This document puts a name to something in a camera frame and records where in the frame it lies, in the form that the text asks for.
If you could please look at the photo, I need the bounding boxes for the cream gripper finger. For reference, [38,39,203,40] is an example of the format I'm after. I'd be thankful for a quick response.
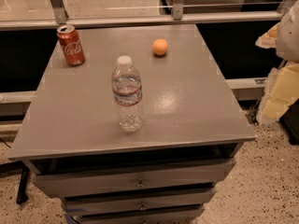
[255,22,279,49]
[256,62,299,125]

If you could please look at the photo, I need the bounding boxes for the orange fruit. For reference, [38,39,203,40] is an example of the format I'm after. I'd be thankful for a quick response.
[152,39,168,56]

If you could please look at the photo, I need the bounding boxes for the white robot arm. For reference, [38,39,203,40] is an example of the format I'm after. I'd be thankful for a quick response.
[255,7,299,124]

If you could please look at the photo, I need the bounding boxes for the clear plastic water bottle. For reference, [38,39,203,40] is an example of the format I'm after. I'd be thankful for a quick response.
[111,56,143,133]

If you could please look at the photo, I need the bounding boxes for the grey drawer cabinet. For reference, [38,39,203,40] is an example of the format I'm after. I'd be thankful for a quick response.
[9,25,255,224]

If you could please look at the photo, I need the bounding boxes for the middle grey drawer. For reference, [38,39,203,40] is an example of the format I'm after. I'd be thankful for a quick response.
[63,189,216,216]

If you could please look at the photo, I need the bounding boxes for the grey drawer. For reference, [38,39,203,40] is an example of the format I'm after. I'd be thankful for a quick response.
[33,158,235,198]
[78,204,204,224]
[63,189,216,216]

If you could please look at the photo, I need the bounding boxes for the bottom grey drawer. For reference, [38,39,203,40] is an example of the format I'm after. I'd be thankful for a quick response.
[78,204,204,224]

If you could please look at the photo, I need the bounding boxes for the red cola can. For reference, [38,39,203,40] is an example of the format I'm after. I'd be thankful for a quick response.
[57,24,85,66]

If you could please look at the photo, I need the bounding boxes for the top grey drawer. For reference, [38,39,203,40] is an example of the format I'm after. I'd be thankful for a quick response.
[33,158,235,198]

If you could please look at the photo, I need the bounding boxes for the metal and glass railing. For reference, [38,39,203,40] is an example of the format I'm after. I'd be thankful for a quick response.
[0,0,296,31]

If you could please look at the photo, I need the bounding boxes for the black stand leg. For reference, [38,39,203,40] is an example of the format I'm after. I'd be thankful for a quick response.
[16,167,30,204]

